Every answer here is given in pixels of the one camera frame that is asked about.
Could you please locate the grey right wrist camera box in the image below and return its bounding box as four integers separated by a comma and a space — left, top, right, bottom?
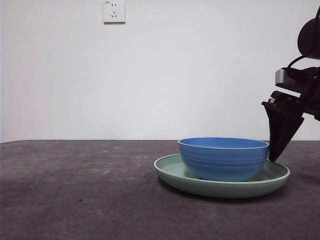
274, 69, 298, 88

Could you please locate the white wall socket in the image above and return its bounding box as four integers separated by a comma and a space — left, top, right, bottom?
103, 0, 127, 25

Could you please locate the green round plate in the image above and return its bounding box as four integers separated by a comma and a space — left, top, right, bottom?
153, 152, 291, 199

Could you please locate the blue ribbed bowl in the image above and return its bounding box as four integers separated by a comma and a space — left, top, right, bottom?
177, 136, 270, 183

